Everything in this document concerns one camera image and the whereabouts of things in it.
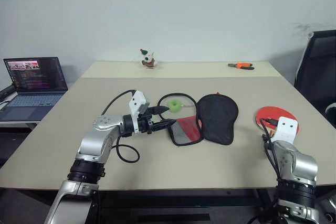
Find orange handled pliers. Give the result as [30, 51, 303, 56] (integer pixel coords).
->
[227, 62, 255, 71]

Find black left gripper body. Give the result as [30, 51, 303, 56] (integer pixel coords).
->
[138, 108, 159, 135]

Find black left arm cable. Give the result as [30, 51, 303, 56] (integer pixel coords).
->
[101, 89, 141, 163]

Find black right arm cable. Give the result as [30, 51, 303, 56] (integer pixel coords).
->
[259, 117, 284, 183]

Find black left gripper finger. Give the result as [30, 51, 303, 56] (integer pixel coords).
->
[149, 105, 170, 116]
[152, 119, 177, 134]

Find green plush ring charm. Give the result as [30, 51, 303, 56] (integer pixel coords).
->
[167, 99, 183, 113]

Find white plush dog toy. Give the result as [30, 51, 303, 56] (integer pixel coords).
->
[139, 48, 159, 70]

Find black paddle case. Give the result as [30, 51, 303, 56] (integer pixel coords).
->
[166, 92, 239, 147]

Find black mesh office chair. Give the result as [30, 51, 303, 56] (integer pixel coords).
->
[293, 29, 336, 128]

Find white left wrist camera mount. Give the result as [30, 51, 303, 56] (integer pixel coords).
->
[128, 90, 151, 133]

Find grey chair base caster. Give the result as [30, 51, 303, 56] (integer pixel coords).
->
[314, 190, 336, 224]

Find black elongated device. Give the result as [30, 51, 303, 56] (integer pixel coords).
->
[0, 84, 17, 102]

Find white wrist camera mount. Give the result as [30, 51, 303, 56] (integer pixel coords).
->
[274, 115, 299, 144]
[128, 90, 151, 133]

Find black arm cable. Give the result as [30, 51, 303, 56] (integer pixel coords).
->
[259, 117, 284, 183]
[101, 89, 141, 163]

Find blue open laptop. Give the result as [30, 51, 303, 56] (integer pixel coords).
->
[0, 56, 69, 122]

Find black table frame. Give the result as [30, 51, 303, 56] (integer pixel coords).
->
[91, 188, 279, 224]

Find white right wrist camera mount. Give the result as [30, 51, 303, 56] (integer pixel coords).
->
[274, 115, 299, 144]

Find red table tennis paddle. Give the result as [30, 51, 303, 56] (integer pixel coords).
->
[254, 105, 300, 138]

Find white side desk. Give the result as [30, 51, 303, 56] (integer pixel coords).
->
[0, 120, 40, 131]

